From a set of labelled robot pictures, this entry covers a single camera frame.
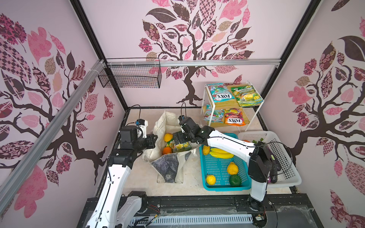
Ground green pepper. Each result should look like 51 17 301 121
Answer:
229 174 242 187

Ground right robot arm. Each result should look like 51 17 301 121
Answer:
173 116 278 202

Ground beige canvas grocery bag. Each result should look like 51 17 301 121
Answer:
142 111 200 184

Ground orange Fox's candy bag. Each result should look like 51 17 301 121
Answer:
224 108 246 126

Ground black wire wall basket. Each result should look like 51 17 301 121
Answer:
98 57 162 88

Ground wrinkled yellow fruit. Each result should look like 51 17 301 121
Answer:
202 145 211 155

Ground green Fox's bag top shelf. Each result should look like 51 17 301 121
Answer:
208 83 233 103

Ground yellow green candy bag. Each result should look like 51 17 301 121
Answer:
170 141 192 153
231 85 264 107

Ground orange fruit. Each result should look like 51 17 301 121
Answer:
162 147 173 155

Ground white plastic basket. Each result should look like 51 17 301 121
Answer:
238 131 302 188

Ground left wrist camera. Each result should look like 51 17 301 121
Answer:
136 119 148 138

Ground aluminium frame rail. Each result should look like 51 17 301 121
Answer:
0 58 281 214

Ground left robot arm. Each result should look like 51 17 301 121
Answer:
83 119 157 228

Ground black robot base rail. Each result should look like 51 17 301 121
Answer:
76 195 314 228

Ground teal plastic basket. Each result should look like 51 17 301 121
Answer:
200 146 252 192

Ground yellow red peach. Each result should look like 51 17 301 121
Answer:
163 133 174 143

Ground green Fox's candy bag lower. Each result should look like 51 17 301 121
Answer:
203 104 224 123

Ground yellow lemon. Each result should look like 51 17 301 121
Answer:
206 175 216 186

